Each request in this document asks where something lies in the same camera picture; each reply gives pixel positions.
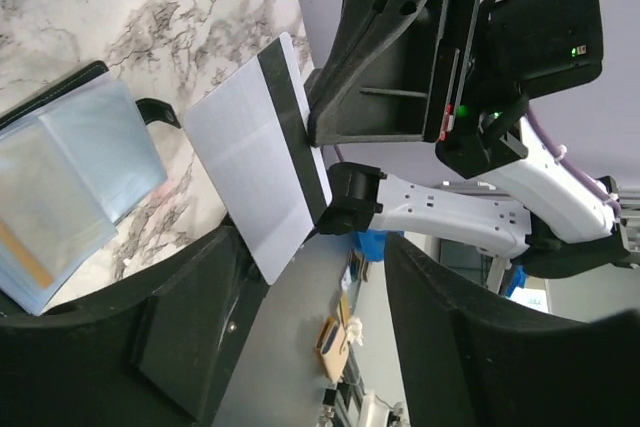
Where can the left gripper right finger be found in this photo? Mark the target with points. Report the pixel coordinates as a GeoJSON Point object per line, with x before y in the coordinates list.
{"type": "Point", "coordinates": [469, 357]}

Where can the black leather card holder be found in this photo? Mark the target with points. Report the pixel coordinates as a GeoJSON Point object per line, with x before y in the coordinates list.
{"type": "Point", "coordinates": [76, 158]}

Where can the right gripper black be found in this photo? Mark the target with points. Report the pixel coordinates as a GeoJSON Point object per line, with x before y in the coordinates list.
{"type": "Point", "coordinates": [397, 68]}

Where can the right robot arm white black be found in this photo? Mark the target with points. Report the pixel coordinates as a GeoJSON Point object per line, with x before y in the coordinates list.
{"type": "Point", "coordinates": [556, 221]}

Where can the white card black stripe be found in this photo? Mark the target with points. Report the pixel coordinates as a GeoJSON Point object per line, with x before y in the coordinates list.
{"type": "Point", "coordinates": [250, 134]}

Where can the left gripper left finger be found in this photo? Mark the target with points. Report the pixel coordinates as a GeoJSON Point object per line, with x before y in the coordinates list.
{"type": "Point", "coordinates": [157, 348]}

